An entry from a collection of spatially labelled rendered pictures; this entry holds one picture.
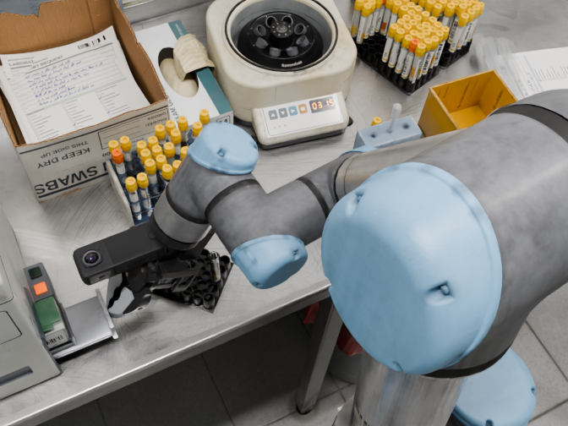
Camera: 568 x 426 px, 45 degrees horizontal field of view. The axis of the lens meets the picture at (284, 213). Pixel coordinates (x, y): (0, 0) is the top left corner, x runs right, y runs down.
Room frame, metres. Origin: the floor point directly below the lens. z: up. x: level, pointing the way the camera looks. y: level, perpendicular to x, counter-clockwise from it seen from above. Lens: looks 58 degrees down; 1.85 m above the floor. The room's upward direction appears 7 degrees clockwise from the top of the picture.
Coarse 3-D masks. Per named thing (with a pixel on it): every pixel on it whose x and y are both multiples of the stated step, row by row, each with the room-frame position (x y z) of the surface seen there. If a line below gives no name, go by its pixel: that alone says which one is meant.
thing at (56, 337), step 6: (54, 300) 0.37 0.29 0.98; (60, 312) 0.37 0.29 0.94; (60, 318) 0.34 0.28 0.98; (54, 324) 0.33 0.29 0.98; (60, 324) 0.34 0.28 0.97; (48, 330) 0.33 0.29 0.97; (54, 330) 0.33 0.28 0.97; (60, 330) 0.33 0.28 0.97; (66, 330) 0.33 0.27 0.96; (48, 336) 0.32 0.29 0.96; (54, 336) 0.32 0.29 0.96; (60, 336) 0.33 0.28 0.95; (66, 336) 0.33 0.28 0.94; (48, 342) 0.32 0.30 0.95; (54, 342) 0.32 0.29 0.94; (60, 342) 0.33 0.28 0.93; (66, 342) 0.33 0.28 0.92
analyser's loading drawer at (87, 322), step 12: (96, 300) 0.40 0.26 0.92; (72, 312) 0.38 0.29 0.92; (84, 312) 0.38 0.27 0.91; (96, 312) 0.38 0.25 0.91; (72, 324) 0.36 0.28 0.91; (84, 324) 0.36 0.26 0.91; (96, 324) 0.37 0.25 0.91; (108, 324) 0.36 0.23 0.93; (72, 336) 0.33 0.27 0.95; (84, 336) 0.34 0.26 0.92; (96, 336) 0.35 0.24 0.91; (108, 336) 0.35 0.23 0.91; (60, 348) 0.32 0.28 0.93; (72, 348) 0.33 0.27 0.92
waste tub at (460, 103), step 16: (464, 80) 0.87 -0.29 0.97; (480, 80) 0.89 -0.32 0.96; (496, 80) 0.88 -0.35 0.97; (432, 96) 0.83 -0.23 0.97; (448, 96) 0.86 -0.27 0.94; (464, 96) 0.88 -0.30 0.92; (480, 96) 0.89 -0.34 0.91; (496, 96) 0.87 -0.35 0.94; (512, 96) 0.84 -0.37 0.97; (432, 112) 0.81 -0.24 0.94; (448, 112) 0.79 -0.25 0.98; (464, 112) 0.87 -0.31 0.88; (480, 112) 0.88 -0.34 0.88; (432, 128) 0.80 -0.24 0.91; (448, 128) 0.77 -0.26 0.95
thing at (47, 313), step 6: (42, 300) 0.36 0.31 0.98; (48, 300) 0.36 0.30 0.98; (36, 306) 0.35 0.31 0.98; (42, 306) 0.36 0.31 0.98; (48, 306) 0.36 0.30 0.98; (54, 306) 0.36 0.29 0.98; (36, 312) 0.35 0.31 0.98; (42, 312) 0.35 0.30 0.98; (48, 312) 0.35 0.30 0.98; (54, 312) 0.35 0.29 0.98; (42, 318) 0.34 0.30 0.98; (48, 318) 0.34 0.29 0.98; (54, 318) 0.34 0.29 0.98; (42, 324) 0.33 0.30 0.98; (48, 324) 0.33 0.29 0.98
